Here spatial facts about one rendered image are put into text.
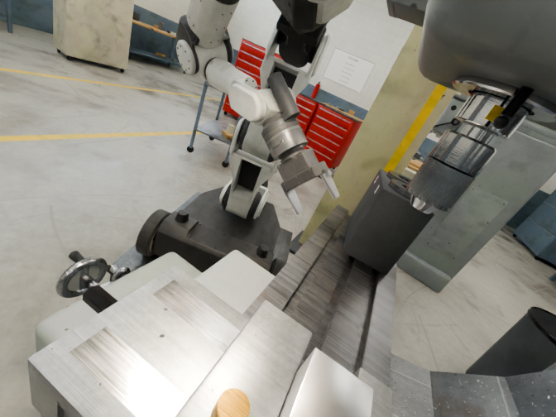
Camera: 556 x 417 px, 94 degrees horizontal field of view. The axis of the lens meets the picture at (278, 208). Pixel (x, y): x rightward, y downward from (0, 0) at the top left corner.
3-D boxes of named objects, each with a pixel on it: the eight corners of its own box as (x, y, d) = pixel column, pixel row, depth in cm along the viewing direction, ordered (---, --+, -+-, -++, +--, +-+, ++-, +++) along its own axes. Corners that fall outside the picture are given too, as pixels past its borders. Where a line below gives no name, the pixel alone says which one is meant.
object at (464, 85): (460, 75, 20) (467, 64, 20) (445, 88, 28) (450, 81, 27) (581, 122, 18) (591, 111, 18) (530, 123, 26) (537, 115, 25)
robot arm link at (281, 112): (259, 148, 61) (237, 104, 61) (290, 139, 67) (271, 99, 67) (286, 123, 52) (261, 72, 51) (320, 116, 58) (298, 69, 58)
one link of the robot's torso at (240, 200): (226, 194, 132) (248, 107, 99) (262, 209, 133) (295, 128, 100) (213, 213, 121) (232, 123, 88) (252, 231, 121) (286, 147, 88)
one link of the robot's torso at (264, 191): (228, 192, 138) (236, 170, 132) (263, 208, 139) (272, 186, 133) (214, 208, 120) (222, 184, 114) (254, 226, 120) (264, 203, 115)
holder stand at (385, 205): (341, 251, 65) (385, 183, 56) (348, 218, 84) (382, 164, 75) (385, 275, 63) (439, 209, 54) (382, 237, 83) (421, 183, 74)
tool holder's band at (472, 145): (495, 162, 22) (504, 151, 22) (441, 137, 24) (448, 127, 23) (485, 158, 26) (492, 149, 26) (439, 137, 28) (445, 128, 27)
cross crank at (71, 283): (45, 295, 64) (44, 261, 59) (94, 272, 74) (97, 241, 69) (87, 336, 60) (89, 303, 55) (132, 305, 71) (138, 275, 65)
